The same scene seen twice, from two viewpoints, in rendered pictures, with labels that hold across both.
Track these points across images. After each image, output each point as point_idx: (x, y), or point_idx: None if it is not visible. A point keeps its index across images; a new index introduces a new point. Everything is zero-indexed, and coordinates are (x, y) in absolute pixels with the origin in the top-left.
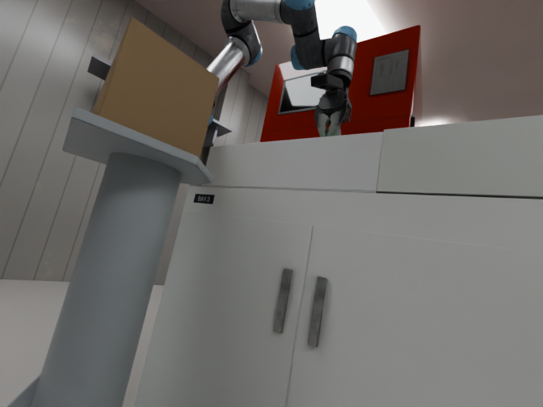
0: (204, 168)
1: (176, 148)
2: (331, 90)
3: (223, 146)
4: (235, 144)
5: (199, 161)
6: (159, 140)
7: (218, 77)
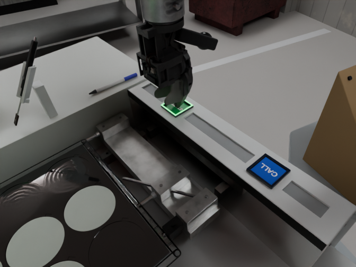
0: (289, 148)
1: (304, 126)
2: (172, 38)
3: (321, 184)
4: (294, 166)
5: (290, 136)
6: (313, 122)
7: (339, 71)
